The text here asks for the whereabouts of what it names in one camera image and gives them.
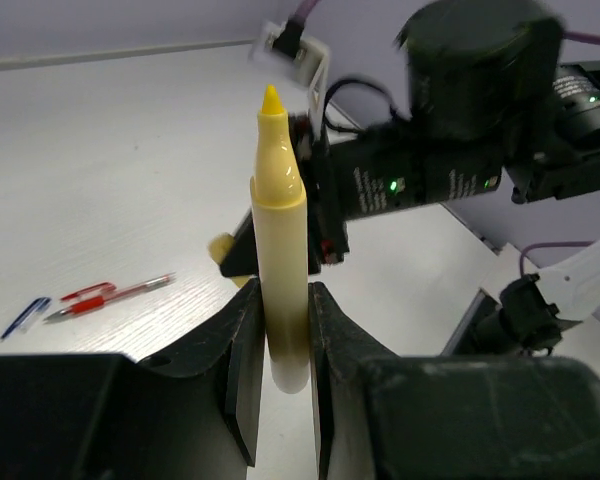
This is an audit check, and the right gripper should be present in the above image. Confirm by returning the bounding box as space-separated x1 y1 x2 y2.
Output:
290 115 503 265

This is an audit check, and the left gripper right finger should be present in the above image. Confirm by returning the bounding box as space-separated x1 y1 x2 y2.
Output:
309 282 600 479

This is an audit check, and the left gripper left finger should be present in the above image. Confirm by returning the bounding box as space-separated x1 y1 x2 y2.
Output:
0 280 264 479

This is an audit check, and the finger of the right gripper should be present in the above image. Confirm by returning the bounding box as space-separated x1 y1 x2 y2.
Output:
220 210 259 278

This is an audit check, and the yellow highlighter cap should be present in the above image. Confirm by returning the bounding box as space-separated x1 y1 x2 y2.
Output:
208 233 249 289

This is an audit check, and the yellow highlighter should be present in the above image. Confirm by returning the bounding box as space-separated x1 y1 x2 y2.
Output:
250 85 310 394

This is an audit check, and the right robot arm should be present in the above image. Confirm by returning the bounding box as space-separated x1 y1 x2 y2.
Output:
290 1 600 274

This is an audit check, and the red gel pen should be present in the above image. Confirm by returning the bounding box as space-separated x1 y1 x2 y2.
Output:
43 273 176 324

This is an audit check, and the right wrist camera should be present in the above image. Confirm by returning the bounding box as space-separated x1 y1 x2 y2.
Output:
249 19 330 128

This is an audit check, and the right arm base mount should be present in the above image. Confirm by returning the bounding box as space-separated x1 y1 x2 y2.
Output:
441 239 600 356

